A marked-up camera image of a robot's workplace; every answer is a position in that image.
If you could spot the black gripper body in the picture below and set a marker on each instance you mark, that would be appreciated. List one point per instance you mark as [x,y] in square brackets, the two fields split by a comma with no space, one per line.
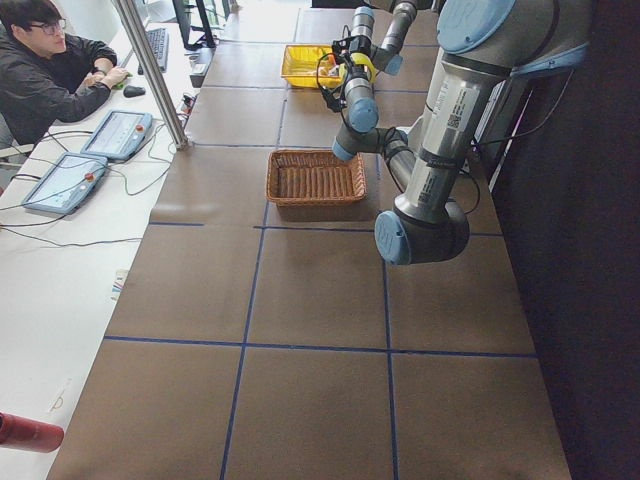
[358,46]

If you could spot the yellow tape roll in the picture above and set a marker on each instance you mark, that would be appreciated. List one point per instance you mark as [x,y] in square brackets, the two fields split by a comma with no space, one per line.
[356,63]

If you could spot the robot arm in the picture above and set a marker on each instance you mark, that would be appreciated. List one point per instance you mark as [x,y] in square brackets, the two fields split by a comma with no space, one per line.
[482,43]
[384,56]

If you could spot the yellow woven plastic basket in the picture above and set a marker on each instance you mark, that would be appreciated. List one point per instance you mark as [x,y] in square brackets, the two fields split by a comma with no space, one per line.
[311,66]

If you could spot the brown wicker basket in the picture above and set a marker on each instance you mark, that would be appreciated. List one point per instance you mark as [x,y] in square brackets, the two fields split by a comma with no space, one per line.
[314,177]

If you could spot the computer monitor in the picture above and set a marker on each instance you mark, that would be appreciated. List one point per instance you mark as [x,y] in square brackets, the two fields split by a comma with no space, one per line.
[196,28]

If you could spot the black keyboard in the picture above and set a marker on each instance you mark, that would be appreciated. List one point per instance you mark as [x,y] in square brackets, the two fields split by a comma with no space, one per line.
[159,42]

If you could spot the black computer mouse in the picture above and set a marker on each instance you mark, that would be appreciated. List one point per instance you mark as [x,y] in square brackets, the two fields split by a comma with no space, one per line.
[131,91]

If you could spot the far teach pendant tablet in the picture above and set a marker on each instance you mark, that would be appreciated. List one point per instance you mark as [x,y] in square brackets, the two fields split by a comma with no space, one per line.
[119,135]

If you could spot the teach pendant tablet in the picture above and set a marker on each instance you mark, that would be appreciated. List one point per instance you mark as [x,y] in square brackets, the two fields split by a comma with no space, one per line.
[119,135]
[67,184]

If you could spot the person in black jacket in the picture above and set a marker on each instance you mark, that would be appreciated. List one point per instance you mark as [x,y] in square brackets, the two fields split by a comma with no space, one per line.
[47,75]

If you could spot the near teach pendant tablet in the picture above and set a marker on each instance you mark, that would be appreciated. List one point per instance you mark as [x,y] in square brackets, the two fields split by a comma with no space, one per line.
[67,184]

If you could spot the red cylinder bottle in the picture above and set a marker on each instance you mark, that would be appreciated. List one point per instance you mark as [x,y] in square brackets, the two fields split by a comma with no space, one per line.
[29,435]

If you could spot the aluminium frame post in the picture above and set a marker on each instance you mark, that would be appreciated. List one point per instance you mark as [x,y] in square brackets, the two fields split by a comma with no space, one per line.
[136,33]

